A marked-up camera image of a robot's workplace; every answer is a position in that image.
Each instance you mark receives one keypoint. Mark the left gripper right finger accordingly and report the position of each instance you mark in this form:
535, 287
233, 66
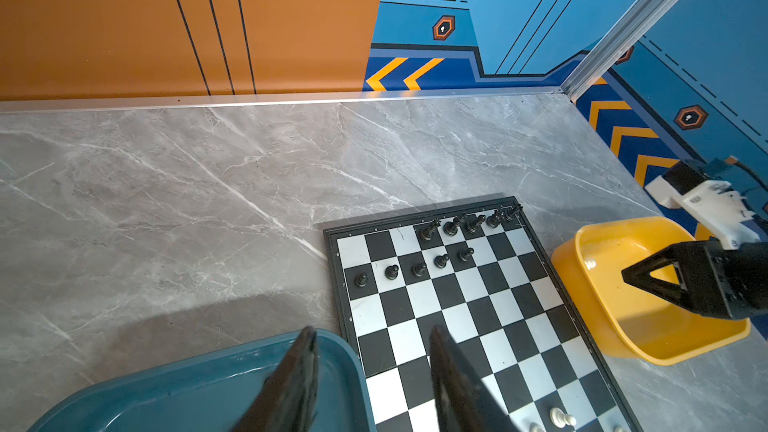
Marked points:
463, 402

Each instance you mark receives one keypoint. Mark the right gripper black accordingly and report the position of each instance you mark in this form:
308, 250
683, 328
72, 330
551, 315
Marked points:
740, 276

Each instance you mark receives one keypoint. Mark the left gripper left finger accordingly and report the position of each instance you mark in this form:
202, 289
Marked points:
288, 396

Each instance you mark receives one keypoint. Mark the white chess pieces row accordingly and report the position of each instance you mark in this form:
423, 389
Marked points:
559, 418

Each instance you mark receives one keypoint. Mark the black chess pieces on board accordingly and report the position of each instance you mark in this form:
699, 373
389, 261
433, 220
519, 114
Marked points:
438, 253

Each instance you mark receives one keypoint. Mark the yellow plastic tray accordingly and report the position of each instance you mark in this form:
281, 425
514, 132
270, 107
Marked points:
627, 322

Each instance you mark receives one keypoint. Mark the teal plastic tray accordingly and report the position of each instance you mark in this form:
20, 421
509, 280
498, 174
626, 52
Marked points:
211, 392

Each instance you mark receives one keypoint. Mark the black white chessboard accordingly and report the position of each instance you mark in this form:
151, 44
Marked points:
529, 345

